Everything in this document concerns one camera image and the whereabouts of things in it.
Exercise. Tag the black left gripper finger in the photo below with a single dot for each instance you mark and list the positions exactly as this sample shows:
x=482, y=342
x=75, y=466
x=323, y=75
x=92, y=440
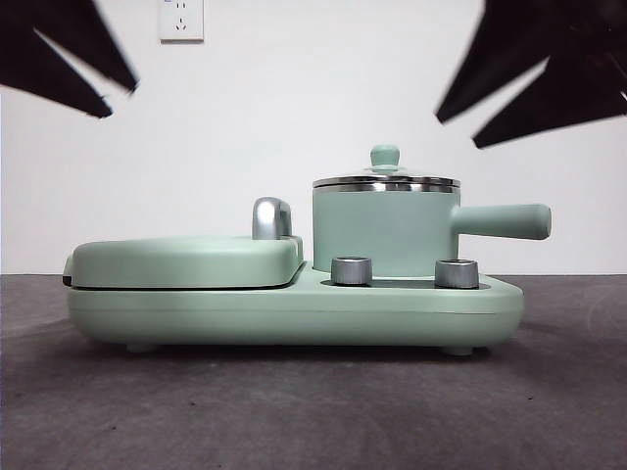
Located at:
x=93, y=39
x=49, y=73

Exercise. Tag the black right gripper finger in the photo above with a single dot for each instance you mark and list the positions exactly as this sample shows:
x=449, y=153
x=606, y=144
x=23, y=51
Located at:
x=514, y=49
x=553, y=103

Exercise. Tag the glass lid with green knob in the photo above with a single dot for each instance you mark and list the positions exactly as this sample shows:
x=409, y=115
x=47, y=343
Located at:
x=384, y=156

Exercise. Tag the mint green steamer pot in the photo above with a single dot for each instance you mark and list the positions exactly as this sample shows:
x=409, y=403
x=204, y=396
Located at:
x=382, y=230

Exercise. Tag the silver control knob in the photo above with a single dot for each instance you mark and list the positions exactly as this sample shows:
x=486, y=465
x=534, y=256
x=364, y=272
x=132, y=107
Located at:
x=455, y=273
x=350, y=270

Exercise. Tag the mint green cooker base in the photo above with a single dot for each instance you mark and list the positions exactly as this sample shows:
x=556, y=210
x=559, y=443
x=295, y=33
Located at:
x=343, y=318

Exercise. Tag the white wall socket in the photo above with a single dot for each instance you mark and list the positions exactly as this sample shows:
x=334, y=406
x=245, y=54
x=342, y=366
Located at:
x=181, y=19

